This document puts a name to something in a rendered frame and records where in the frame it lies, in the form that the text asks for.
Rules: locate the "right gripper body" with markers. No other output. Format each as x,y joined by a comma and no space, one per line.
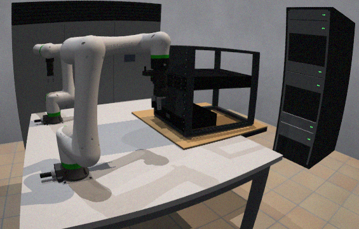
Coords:
159,76

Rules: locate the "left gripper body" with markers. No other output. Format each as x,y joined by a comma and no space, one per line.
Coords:
49,66

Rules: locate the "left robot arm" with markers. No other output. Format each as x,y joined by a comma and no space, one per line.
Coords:
55,100

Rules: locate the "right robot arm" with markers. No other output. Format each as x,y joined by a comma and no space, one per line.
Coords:
80,148

